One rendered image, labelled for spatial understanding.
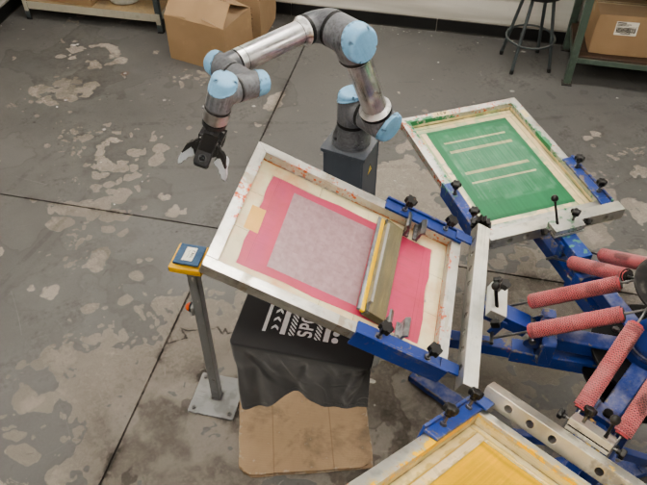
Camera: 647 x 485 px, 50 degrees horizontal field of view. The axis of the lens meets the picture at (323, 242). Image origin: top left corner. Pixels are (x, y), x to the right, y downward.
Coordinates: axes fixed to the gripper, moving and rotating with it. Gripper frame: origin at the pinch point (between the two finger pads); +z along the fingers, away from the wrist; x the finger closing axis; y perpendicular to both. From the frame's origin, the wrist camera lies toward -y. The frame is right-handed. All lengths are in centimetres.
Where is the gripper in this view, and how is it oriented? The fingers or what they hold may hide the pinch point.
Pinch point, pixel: (200, 173)
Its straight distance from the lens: 216.0
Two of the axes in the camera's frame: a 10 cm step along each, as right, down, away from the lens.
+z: -2.9, 6.3, 7.2
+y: 2.1, -6.9, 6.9
